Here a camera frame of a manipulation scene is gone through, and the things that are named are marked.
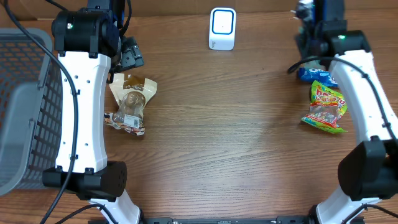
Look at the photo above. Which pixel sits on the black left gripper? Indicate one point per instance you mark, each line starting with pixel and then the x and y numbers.
pixel 133 57

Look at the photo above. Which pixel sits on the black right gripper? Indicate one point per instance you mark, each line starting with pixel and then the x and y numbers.
pixel 306 51

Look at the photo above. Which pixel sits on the beige clear pastry bag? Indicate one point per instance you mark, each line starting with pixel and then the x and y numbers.
pixel 132 94

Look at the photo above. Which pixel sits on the blue cookie packet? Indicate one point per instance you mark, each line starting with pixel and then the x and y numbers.
pixel 313 74

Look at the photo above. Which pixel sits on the green colourful candy bag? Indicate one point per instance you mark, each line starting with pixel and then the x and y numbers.
pixel 327 106

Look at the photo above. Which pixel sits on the mint green snack packet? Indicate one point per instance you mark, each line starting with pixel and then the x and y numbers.
pixel 304 10

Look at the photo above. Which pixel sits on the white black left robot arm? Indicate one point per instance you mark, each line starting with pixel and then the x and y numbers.
pixel 92 46

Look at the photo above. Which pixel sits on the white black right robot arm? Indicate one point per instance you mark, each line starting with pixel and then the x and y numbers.
pixel 368 174

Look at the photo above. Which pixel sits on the white barcode scanner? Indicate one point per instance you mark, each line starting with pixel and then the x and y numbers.
pixel 222 29

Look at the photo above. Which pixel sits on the grey plastic mesh basket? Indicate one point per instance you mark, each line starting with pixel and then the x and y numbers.
pixel 31 112

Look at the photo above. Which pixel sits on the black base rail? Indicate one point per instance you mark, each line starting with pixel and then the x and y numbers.
pixel 277 220

